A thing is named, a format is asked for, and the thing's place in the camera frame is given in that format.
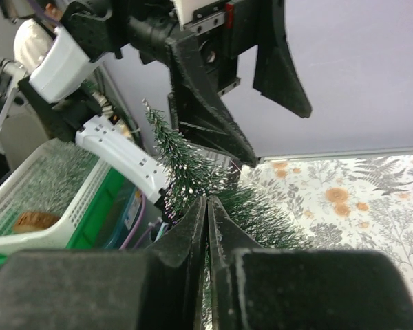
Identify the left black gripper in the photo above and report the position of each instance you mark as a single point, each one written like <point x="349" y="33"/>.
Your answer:
<point x="200" y="42"/>

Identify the green plastic basket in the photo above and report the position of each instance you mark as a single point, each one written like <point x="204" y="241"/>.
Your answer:
<point x="78" y="227"/>

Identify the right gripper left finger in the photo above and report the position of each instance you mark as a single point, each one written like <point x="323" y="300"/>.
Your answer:
<point x="159" y="287"/>

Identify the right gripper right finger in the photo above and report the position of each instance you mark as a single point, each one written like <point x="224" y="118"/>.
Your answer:
<point x="257" y="288"/>

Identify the small green christmas tree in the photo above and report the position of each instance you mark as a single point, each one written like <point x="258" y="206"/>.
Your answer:
<point x="191" y="174"/>

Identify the floral patterned table mat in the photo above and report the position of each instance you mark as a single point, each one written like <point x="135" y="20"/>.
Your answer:
<point x="362" y="203"/>

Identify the white plastic basket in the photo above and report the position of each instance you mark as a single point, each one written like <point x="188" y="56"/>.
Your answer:
<point x="58" y="178"/>

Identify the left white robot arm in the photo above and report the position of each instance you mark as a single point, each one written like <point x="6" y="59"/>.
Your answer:
<point x="87" y="31"/>

